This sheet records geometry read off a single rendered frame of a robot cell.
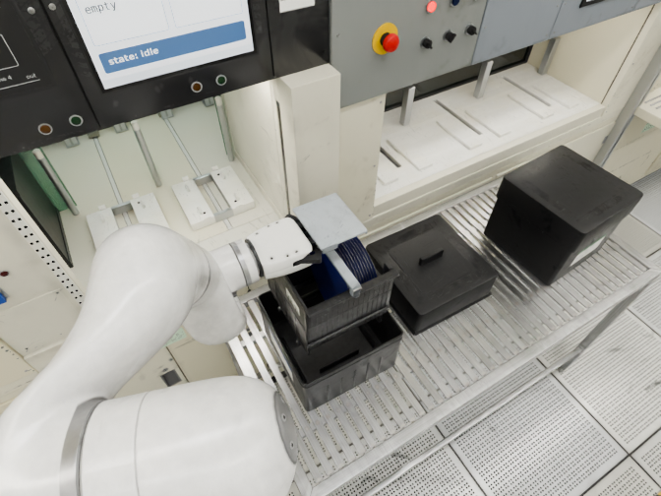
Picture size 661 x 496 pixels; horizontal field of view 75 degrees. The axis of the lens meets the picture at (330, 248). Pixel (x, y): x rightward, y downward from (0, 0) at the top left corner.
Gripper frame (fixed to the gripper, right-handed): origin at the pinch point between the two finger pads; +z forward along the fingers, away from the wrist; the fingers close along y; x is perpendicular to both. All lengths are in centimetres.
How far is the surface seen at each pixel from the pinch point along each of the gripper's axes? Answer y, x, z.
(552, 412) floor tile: 39, -125, 87
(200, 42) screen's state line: -29.7, 26.1, -9.2
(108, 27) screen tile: -29.4, 31.8, -23.0
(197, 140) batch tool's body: -95, -37, -4
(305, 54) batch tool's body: -30.2, 18.6, 11.9
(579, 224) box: 13, -24, 71
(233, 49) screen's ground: -29.8, 23.4, -3.3
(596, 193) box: 7, -24, 85
